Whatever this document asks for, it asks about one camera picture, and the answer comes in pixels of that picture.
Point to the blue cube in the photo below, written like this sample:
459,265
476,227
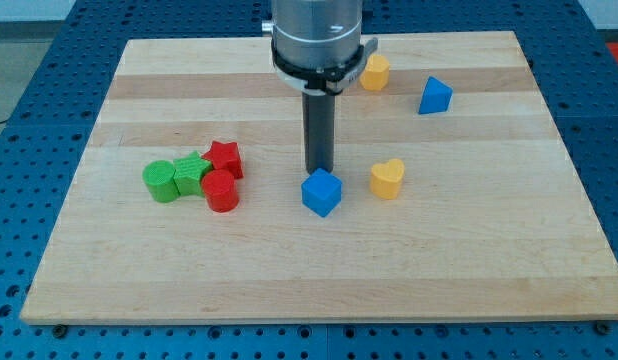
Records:
321,192

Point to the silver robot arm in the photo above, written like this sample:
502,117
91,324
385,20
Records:
314,34

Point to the yellow hexagon block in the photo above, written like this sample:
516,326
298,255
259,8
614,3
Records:
376,73

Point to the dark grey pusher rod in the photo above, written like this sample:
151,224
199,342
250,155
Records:
319,131

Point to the yellow heart block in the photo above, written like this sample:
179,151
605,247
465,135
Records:
386,178

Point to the red star block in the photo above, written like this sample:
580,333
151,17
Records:
225,156

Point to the red cylinder block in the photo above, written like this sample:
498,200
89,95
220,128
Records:
220,190

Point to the green star block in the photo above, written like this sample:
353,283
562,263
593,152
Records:
189,172

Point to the wooden board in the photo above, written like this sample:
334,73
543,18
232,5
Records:
491,223

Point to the green cylinder block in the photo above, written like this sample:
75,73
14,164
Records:
158,177

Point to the blue triangle block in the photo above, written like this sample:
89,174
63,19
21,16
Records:
436,97

